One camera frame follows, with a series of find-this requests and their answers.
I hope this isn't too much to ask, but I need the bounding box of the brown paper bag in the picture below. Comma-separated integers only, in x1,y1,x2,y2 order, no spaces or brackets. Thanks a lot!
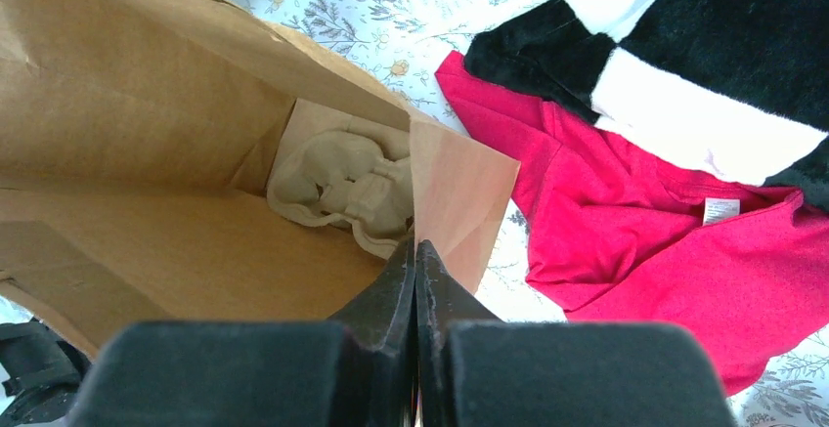
1,0,518,356

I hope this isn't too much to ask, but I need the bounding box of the checkered black white pillow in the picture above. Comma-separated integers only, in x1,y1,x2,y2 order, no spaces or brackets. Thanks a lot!
464,0,828,209

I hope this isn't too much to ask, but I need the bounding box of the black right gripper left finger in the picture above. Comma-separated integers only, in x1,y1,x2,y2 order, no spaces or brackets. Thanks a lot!
66,239,416,426

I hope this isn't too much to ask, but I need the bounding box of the floral table mat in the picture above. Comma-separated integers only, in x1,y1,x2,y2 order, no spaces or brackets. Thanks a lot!
0,0,829,427

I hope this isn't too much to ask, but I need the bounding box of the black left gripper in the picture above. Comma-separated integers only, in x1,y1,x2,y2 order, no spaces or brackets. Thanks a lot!
1,319,91,426

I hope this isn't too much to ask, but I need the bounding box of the red cloth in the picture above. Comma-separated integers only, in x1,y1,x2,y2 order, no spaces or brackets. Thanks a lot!
435,51,828,395

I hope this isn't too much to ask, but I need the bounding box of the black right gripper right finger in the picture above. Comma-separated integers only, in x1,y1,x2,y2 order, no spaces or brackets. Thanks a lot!
414,241,734,426

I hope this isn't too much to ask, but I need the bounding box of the cardboard cup carrier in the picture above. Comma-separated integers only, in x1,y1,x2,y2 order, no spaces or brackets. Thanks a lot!
266,130,415,259

